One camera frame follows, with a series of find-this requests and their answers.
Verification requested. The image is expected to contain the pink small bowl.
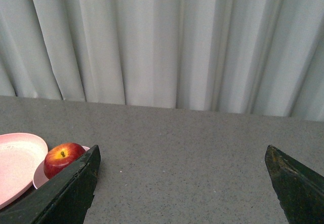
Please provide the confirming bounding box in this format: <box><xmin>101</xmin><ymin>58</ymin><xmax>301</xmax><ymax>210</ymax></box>
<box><xmin>33</xmin><ymin>146</ymin><xmax>90</xmax><ymax>189</ymax></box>

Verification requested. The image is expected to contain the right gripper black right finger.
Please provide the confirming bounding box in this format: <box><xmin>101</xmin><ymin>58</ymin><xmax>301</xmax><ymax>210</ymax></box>
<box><xmin>265</xmin><ymin>145</ymin><xmax>323</xmax><ymax>223</ymax></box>

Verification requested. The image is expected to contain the white pleated curtain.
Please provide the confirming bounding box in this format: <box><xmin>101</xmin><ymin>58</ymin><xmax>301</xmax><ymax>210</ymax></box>
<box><xmin>1</xmin><ymin>0</ymin><xmax>323</xmax><ymax>121</ymax></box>

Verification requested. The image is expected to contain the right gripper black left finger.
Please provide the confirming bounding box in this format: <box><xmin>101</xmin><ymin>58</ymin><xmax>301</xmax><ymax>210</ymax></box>
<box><xmin>1</xmin><ymin>145</ymin><xmax>101</xmax><ymax>223</ymax></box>

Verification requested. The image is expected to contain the red yellow apple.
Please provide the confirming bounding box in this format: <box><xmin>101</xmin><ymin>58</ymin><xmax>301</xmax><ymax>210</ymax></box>
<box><xmin>44</xmin><ymin>142</ymin><xmax>86</xmax><ymax>179</ymax></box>

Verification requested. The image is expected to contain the pink round plate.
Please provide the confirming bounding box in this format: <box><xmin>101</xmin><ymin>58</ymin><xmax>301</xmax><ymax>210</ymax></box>
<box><xmin>1</xmin><ymin>133</ymin><xmax>48</xmax><ymax>208</ymax></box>

